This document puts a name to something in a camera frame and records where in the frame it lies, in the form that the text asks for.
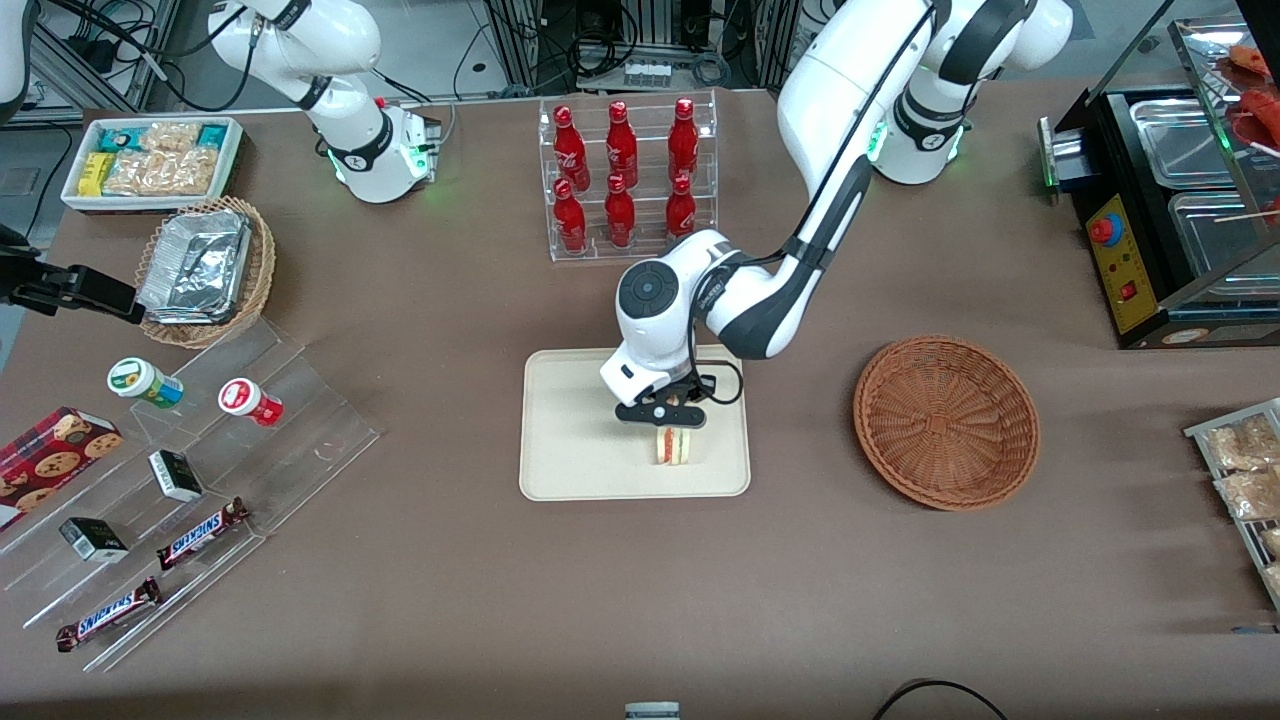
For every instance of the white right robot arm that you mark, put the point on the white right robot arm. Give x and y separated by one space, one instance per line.
365 150

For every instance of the clear acrylic bottle rack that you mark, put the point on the clear acrylic bottle rack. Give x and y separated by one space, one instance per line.
650 250

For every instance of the yellow snack packet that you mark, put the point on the yellow snack packet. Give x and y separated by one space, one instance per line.
96 173

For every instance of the round brown wicker basket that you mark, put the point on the round brown wicker basket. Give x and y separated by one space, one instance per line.
945 425

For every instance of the red cola bottle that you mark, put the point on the red cola bottle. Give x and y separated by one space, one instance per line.
570 222
621 148
570 150
680 212
619 215
683 142

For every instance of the clear nut snack bag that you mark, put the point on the clear nut snack bag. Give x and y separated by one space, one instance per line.
1272 542
1274 580
1250 495
1240 445

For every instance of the small grey device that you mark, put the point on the small grey device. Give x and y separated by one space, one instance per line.
652 711

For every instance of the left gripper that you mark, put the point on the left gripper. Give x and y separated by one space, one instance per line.
688 386

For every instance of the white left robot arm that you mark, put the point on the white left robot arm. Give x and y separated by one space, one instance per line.
850 100

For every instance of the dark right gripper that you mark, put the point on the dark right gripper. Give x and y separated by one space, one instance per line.
62 286

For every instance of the light tan wicker basket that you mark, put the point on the light tan wicker basket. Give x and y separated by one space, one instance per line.
262 270

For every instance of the black food warmer cabinet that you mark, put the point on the black food warmer cabinet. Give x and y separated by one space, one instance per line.
1135 290

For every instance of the teal snack packet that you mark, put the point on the teal snack packet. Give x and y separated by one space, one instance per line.
213 136
120 139

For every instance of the green lid snack cup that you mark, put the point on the green lid snack cup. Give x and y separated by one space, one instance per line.
140 380

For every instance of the red cookie box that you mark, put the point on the red cookie box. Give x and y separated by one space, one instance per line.
50 465

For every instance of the small black carton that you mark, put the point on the small black carton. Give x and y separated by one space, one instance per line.
93 540
176 476

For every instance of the snickers chocolate bar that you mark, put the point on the snickers chocolate bar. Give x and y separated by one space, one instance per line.
200 535
108 615

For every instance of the clear rice cracker bag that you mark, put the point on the clear rice cracker bag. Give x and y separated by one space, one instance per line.
170 136
165 173

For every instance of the aluminium foil container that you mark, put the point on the aluminium foil container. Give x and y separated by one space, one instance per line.
195 265

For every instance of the steel food pan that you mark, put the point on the steel food pan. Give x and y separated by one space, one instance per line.
1185 145
1215 235

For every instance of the white plastic snack bin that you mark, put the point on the white plastic snack bin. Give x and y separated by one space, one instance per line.
80 200

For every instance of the triangular sandwich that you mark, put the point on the triangular sandwich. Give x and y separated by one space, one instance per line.
675 447

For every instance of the red lid snack cup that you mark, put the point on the red lid snack cup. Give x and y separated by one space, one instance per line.
245 400

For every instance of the clear acrylic step display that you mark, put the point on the clear acrylic step display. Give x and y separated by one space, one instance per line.
300 400

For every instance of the beige plastic tray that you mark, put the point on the beige plastic tray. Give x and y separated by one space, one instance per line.
570 440

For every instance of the aluminium frame rack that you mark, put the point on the aluminium frame rack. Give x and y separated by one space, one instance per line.
110 50

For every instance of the red fried food piece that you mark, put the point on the red fried food piece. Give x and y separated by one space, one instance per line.
1255 58
1262 115

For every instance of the white power strip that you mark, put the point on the white power strip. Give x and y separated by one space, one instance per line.
647 74

